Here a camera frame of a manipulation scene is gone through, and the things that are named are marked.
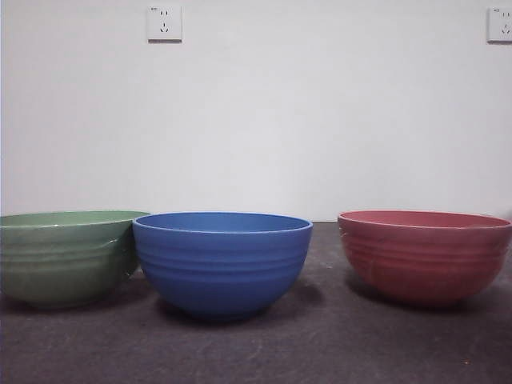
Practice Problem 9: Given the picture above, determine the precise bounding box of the blue ribbed bowl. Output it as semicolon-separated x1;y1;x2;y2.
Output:
131;211;314;321

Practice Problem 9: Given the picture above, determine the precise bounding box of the green ribbed bowl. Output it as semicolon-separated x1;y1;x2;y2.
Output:
0;210;151;310

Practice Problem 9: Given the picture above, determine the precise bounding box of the white wall socket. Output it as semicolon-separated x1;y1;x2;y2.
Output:
486;6;512;44
147;4;183;44

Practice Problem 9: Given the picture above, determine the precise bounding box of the red ribbed bowl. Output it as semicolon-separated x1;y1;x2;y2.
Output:
337;210;512;308

